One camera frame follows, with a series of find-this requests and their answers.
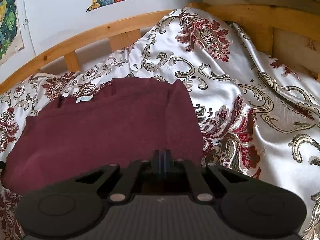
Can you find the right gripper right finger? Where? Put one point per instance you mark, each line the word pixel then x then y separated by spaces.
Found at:
pixel 182 177

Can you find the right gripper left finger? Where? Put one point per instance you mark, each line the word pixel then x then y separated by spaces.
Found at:
pixel 123 189

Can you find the floral satin bedspread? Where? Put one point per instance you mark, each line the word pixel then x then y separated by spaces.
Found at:
pixel 256 115

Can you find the maroon long sleeve top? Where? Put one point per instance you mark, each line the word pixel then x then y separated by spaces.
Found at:
pixel 128 119

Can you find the green cartoon wall poster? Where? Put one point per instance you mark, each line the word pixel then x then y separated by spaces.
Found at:
pixel 11 38

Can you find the wooden bed frame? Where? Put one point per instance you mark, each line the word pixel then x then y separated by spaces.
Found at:
pixel 285 29

